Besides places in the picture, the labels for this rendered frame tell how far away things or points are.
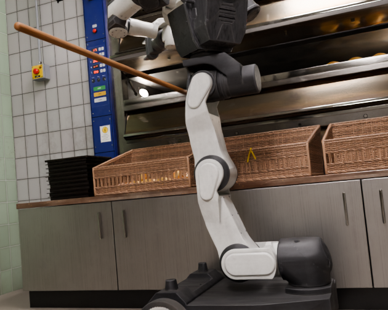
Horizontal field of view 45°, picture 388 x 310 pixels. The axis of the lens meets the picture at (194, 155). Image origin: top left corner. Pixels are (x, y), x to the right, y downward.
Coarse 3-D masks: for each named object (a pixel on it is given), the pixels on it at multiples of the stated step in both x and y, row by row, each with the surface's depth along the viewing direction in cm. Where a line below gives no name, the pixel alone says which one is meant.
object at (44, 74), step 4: (40, 64) 318; (44, 64) 319; (32, 68) 320; (44, 68) 318; (48, 68) 322; (32, 72) 320; (40, 72) 317; (44, 72) 318; (48, 72) 321; (32, 76) 320; (36, 76) 318; (40, 76) 317; (44, 76) 317; (48, 76) 321; (36, 80) 321; (40, 80) 322; (44, 80) 323
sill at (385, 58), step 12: (360, 60) 249; (372, 60) 247; (384, 60) 245; (288, 72) 263; (300, 72) 261; (312, 72) 258; (324, 72) 256; (156, 96) 293; (168, 96) 290; (180, 96) 287
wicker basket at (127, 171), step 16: (176, 144) 283; (112, 160) 268; (128, 160) 286; (144, 160) 287; (160, 160) 236; (176, 160) 233; (192, 160) 237; (96, 176) 251; (112, 176) 245; (128, 176) 242; (144, 176) 239; (160, 176) 236; (192, 176) 234; (96, 192) 248; (112, 192) 245; (128, 192) 241
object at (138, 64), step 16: (384, 0) 233; (320, 16) 243; (336, 16) 242; (352, 16) 242; (368, 16) 243; (384, 16) 243; (256, 32) 256; (272, 32) 257; (288, 32) 257; (304, 32) 258; (320, 32) 258; (336, 32) 259; (240, 48) 275; (256, 48) 275; (128, 64) 292; (144, 64) 292; (160, 64) 293
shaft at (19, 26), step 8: (16, 24) 162; (24, 24) 164; (24, 32) 165; (32, 32) 168; (40, 32) 171; (48, 40) 176; (56, 40) 180; (64, 48) 186; (72, 48) 189; (80, 48) 194; (88, 56) 201; (96, 56) 205; (112, 64) 218; (120, 64) 224; (128, 72) 233; (136, 72) 238; (152, 80) 256; (160, 80) 265; (168, 88) 278; (176, 88) 285
